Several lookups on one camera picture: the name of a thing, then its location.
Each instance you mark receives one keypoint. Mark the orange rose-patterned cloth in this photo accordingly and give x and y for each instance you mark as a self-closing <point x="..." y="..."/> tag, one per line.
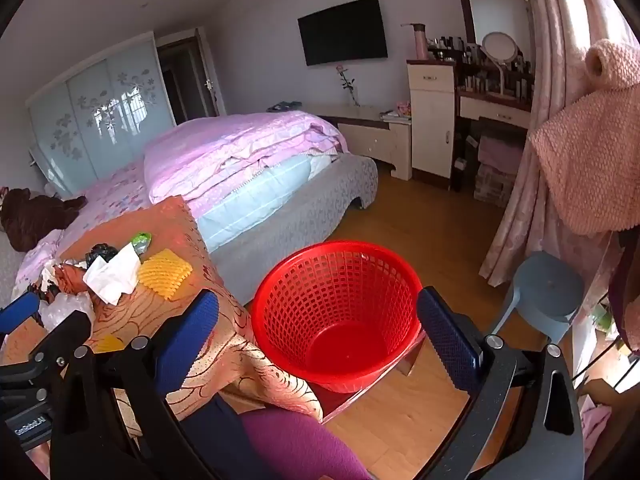
<point x="240" y="360"/>

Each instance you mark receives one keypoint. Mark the dark clothes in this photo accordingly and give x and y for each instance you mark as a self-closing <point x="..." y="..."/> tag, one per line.
<point x="285" y="106"/>

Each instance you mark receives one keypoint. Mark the light blue quilt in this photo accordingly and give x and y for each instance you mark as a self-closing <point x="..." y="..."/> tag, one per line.
<point x="250" y="200"/>

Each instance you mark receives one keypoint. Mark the black and yellow wrapper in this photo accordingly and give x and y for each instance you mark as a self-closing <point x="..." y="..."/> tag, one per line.
<point x="100" y="252"/>

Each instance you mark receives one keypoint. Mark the dark navy garment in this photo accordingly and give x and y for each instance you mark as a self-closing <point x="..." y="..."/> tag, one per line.
<point x="220" y="435"/>

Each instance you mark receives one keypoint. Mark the glass sliding-door wardrobe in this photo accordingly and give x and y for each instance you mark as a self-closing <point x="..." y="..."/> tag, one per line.
<point x="90" y="120"/>

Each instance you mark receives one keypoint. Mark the stool with pink cover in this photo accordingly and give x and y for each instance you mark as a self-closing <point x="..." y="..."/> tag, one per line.
<point x="495" y="160"/>

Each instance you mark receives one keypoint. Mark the cream low cabinet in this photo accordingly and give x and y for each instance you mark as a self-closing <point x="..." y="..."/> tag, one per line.
<point x="370" y="140"/>

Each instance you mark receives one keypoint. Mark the red plastic mesh basket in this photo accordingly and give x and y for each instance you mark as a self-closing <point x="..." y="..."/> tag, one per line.
<point x="345" y="350"/>

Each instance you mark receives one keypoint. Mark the white tissue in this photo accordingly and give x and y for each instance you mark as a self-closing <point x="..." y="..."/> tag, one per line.
<point x="50" y="275"/>
<point x="112" y="277"/>

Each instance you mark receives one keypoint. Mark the pink patterned curtain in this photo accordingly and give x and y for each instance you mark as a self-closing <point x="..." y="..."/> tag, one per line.
<point x="550" y="20"/>

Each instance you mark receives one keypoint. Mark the black wall television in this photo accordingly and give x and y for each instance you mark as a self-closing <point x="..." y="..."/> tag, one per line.
<point x="342" y="30"/>

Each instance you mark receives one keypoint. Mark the pink floral bed sheet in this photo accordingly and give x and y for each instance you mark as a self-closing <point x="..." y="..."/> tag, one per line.
<point x="115" y="195"/>

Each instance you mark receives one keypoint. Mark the pink knitted sweater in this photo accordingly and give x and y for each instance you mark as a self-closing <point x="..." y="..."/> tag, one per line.
<point x="585" y="160"/>

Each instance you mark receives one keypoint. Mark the grey patterned bed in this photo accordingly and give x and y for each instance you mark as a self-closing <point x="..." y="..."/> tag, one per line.
<point x="300" y="220"/>

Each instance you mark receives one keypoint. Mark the small pink ornament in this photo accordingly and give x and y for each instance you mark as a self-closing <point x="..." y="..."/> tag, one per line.
<point x="402" y="107"/>

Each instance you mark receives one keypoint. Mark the green foil wrapper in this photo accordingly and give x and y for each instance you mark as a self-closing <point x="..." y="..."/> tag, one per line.
<point x="141" y="242"/>

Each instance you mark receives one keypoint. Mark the brown plush toy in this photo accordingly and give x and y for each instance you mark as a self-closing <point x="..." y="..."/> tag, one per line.
<point x="30" y="215"/>

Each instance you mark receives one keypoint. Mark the cream tall cabinet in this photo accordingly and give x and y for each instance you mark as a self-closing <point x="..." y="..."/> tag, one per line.
<point x="431" y="120"/>

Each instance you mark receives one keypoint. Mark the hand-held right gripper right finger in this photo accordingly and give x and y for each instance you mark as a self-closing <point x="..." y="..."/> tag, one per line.
<point x="447" y="340"/>

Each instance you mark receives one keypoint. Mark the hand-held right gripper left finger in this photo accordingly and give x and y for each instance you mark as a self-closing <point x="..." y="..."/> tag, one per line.
<point x="187" y="335"/>

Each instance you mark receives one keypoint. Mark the translucent plastic bag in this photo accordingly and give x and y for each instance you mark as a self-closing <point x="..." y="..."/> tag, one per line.
<point x="67" y="305"/>

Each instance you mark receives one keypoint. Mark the dark red low table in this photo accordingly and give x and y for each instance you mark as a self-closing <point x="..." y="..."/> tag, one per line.
<point x="330" y="400"/>

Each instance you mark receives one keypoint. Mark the grey-blue plastic stool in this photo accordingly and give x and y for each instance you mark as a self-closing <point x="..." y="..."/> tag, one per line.
<point x="547" y="290"/>

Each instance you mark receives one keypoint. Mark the yellow foam fruit net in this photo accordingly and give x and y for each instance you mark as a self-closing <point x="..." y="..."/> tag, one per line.
<point x="165" y="275"/>

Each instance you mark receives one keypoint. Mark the row of cosmetic bottles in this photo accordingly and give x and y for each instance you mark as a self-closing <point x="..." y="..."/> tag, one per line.
<point x="475" y="82"/>

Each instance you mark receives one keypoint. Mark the dark wood dressing table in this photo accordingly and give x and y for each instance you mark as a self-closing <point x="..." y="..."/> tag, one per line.
<point x="492" y="107"/>

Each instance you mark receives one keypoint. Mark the small black bin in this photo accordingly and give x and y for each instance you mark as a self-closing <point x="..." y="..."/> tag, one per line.
<point x="459" y="175"/>

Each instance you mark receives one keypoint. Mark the pink rose in vase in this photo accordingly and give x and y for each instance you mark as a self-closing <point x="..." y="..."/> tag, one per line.
<point x="352" y="95"/>

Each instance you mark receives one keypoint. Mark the pink thermos jug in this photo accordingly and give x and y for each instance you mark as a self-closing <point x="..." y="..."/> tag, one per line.
<point x="420" y="45"/>

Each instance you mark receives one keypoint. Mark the pink quilt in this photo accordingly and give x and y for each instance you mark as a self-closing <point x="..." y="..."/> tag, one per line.
<point x="225" y="150"/>

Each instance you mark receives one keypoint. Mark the stack of books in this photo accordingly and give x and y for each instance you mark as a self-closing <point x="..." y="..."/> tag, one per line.
<point x="396" y="116"/>

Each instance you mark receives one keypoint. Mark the round white makeup mirror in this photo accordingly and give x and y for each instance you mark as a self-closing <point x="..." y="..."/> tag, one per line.
<point x="500" y="50"/>

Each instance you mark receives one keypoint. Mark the maroon garment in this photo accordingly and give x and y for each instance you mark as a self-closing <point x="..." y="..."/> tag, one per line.
<point x="629" y="290"/>

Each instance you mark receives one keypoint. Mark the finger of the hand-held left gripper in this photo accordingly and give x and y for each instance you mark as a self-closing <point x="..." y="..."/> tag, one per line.
<point x="20" y="310"/>
<point x="67" y="332"/>

